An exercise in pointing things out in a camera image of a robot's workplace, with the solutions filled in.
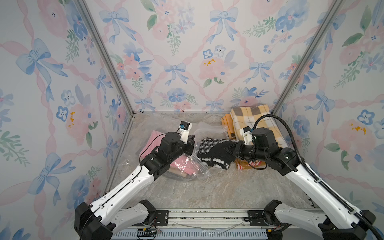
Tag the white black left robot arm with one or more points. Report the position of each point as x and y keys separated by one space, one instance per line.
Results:
x=126 y=195

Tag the left rear aluminium corner post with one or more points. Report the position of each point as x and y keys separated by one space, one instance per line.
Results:
x=95 y=34

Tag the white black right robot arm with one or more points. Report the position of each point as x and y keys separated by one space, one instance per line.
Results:
x=340 y=219

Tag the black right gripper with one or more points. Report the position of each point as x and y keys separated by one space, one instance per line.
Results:
x=238 y=150

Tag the right rear aluminium corner post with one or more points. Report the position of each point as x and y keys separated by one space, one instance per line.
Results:
x=320 y=33

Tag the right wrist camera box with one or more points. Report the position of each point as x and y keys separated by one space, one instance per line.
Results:
x=247 y=135

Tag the pink fleece blanket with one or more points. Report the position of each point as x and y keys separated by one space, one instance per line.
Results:
x=182 y=166

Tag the black white knit blanket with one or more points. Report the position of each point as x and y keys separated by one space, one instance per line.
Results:
x=211 y=152

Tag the orange cartoon print blanket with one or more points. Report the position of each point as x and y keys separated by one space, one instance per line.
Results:
x=240 y=164

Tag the left floor aluminium rail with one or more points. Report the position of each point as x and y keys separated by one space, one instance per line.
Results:
x=121 y=149

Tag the aluminium corner post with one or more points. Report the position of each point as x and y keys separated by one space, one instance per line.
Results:
x=320 y=33
x=95 y=34

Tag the clear plastic vacuum bag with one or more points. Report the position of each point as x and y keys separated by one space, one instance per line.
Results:
x=152 y=167

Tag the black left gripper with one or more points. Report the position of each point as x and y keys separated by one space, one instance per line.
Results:
x=189 y=145

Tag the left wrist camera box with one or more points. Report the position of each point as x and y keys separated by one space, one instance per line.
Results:
x=185 y=130

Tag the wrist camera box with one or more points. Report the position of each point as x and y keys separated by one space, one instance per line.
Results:
x=247 y=135
x=185 y=130

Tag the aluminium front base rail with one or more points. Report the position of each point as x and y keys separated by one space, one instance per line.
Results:
x=216 y=224

